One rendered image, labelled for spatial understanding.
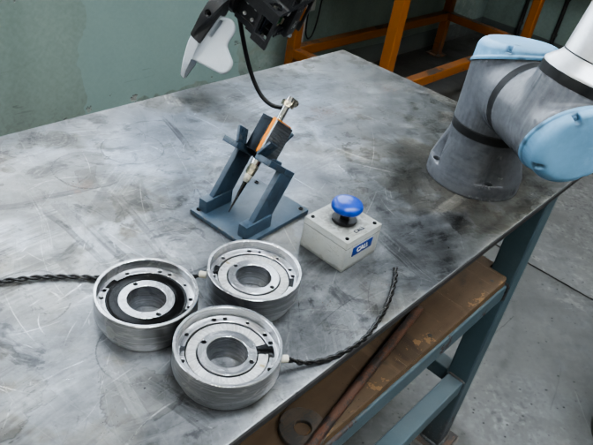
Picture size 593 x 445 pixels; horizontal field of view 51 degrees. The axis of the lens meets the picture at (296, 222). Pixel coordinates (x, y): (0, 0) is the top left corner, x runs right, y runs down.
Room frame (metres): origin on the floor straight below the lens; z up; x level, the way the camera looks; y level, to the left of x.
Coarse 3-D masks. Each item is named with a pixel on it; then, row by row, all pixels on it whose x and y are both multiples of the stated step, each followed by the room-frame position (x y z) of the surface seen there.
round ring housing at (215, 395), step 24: (216, 312) 0.46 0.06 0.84; (240, 312) 0.47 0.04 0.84; (216, 336) 0.44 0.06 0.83; (240, 336) 0.44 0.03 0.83; (264, 336) 0.45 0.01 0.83; (240, 360) 0.43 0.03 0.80; (192, 384) 0.37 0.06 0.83; (216, 384) 0.37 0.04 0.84; (240, 384) 0.37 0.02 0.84; (264, 384) 0.39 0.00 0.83; (216, 408) 0.37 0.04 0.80; (240, 408) 0.38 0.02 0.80
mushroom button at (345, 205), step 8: (336, 200) 0.65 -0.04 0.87; (344, 200) 0.65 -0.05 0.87; (352, 200) 0.66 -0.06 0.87; (360, 200) 0.66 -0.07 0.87; (336, 208) 0.64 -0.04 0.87; (344, 208) 0.64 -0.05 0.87; (352, 208) 0.64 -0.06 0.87; (360, 208) 0.65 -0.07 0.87; (344, 216) 0.65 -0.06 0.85; (352, 216) 0.64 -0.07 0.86
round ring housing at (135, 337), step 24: (120, 264) 0.50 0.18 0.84; (144, 264) 0.52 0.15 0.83; (168, 264) 0.52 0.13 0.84; (96, 288) 0.46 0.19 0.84; (144, 288) 0.49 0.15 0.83; (168, 288) 0.49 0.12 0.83; (192, 288) 0.50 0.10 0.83; (96, 312) 0.44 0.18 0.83; (192, 312) 0.46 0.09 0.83; (120, 336) 0.42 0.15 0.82; (144, 336) 0.42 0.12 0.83; (168, 336) 0.43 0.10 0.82
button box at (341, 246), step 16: (320, 208) 0.67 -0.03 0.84; (304, 224) 0.65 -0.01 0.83; (320, 224) 0.64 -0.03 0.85; (336, 224) 0.64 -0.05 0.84; (352, 224) 0.64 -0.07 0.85; (368, 224) 0.66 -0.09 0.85; (304, 240) 0.65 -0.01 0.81; (320, 240) 0.63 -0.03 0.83; (336, 240) 0.62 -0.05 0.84; (352, 240) 0.62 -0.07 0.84; (368, 240) 0.64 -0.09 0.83; (320, 256) 0.63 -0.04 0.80; (336, 256) 0.61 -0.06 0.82; (352, 256) 0.62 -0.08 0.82
